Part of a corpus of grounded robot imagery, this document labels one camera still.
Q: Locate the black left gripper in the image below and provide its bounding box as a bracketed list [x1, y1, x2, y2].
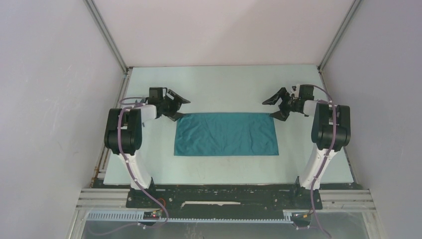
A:
[159, 90, 189, 121]

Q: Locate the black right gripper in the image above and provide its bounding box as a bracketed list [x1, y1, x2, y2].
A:
[263, 87, 299, 121]

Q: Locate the teal cloth napkin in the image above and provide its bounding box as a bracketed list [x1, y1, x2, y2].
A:
[174, 113, 279, 157]

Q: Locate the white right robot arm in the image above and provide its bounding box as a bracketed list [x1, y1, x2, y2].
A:
[262, 84, 351, 191]

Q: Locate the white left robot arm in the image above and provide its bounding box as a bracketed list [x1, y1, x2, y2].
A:
[104, 87, 191, 208]

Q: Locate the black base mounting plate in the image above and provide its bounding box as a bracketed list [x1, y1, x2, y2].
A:
[126, 184, 322, 219]

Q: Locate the aluminium right corner post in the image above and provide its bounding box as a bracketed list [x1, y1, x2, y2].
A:
[317, 0, 364, 73]

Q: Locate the aluminium corner post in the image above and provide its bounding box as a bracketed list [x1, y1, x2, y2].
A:
[83, 0, 128, 74]
[317, 0, 364, 73]

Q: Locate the aluminium left side rail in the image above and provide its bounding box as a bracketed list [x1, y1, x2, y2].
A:
[89, 67, 133, 188]

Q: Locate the aluminium front frame rail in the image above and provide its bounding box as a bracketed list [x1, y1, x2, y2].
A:
[76, 188, 376, 212]

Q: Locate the white slotted cable duct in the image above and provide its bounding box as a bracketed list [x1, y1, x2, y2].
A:
[86, 210, 293, 224]

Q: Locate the aluminium left corner post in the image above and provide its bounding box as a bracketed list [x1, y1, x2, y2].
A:
[83, 0, 128, 74]

